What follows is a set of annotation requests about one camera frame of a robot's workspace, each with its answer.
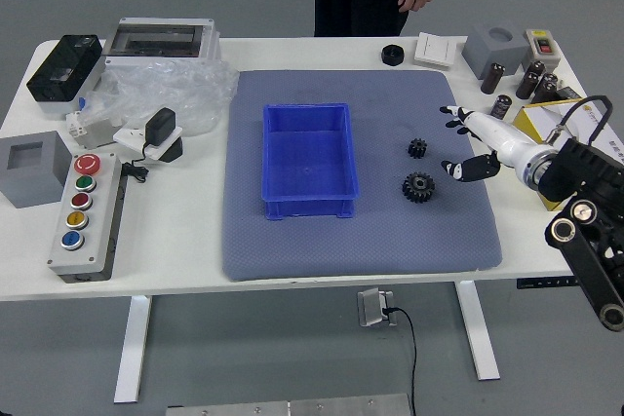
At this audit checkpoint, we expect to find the clear-lid white distribution box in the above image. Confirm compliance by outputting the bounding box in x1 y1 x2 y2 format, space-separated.
100 17 222 66

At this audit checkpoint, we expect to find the grey block with square hole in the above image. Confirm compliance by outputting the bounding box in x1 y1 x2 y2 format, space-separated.
0 130 74 209

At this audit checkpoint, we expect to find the black floor cable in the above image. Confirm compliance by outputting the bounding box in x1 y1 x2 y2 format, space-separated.
384 306 419 416

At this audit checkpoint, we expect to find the black power adapter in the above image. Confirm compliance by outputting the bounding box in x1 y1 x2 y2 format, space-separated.
143 107 177 148

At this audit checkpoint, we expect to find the white wall switch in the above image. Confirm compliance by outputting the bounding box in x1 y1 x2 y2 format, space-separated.
413 31 458 69

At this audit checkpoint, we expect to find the black adapter cord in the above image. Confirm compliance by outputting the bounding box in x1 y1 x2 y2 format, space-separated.
119 142 150 184

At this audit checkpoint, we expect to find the blue plastic box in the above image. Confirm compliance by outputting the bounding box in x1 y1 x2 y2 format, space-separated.
261 102 361 221

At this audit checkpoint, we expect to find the black round knob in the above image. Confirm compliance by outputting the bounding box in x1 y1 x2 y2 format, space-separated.
380 44 408 67

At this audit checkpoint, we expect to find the clear plastic bag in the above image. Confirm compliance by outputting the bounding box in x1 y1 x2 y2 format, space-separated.
77 57 241 137

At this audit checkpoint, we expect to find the grey block with round hole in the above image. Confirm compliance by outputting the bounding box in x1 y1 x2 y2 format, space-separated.
460 20 531 80

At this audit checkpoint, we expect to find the grey five-button control box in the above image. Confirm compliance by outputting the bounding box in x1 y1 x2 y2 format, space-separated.
46 151 129 284

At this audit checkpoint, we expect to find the silver metal plate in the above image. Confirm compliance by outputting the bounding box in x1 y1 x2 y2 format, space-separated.
164 393 414 416

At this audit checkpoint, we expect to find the silver floor outlet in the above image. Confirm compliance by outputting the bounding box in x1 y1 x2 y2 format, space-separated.
356 287 399 328

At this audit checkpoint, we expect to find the yellow white carton box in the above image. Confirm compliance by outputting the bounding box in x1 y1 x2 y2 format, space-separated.
510 96 624 212

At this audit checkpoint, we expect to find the white circuit breaker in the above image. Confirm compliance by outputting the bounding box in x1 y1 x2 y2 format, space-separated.
65 108 121 150

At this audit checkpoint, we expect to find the white socket plate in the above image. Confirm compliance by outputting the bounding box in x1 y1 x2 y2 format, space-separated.
112 124 184 164

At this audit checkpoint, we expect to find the black table height controller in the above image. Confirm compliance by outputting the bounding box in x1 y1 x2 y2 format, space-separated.
516 276 581 289

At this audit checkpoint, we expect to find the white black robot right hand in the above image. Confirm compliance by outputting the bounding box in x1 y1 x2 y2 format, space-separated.
439 104 540 184

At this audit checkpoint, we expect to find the beige red-black switch box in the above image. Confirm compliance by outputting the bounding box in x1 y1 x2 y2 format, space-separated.
522 28 562 74

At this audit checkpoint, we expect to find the big black gear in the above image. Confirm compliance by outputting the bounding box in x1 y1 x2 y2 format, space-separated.
401 170 437 205

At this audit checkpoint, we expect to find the grey-blue mat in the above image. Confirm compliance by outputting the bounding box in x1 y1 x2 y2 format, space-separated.
221 68 504 284

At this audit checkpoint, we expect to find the black-lid grey enclosure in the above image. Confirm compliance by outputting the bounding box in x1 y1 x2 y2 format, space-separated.
25 34 107 116

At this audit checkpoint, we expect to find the white table leg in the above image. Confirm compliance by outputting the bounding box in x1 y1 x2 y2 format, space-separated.
113 294 153 405
454 280 502 382

